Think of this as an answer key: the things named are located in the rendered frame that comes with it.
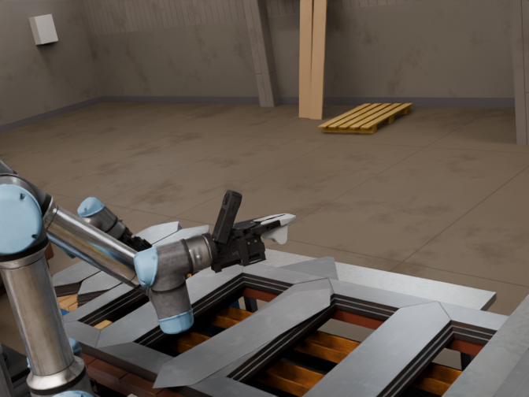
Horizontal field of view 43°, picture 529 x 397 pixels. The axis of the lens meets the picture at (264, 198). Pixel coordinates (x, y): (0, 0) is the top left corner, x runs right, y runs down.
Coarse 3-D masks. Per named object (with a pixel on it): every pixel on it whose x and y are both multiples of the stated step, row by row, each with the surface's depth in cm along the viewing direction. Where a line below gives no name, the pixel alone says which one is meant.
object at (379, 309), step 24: (216, 288) 258; (264, 288) 260; (288, 288) 248; (312, 288) 245; (96, 312) 258; (360, 312) 231; (384, 312) 225; (144, 336) 233; (288, 336) 220; (456, 336) 208; (480, 336) 203; (120, 360) 220; (240, 360) 207; (264, 360) 211; (432, 360) 199; (408, 384) 189
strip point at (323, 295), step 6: (330, 288) 242; (300, 294) 242; (306, 294) 241; (312, 294) 240; (318, 294) 240; (324, 294) 239; (330, 294) 238; (318, 300) 235; (324, 300) 234; (330, 300) 234
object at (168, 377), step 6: (162, 366) 211; (162, 372) 208; (168, 372) 207; (174, 372) 207; (162, 378) 205; (168, 378) 204; (174, 378) 204; (180, 378) 203; (168, 384) 201; (174, 384) 200; (180, 384) 200; (186, 384) 199; (192, 384) 199
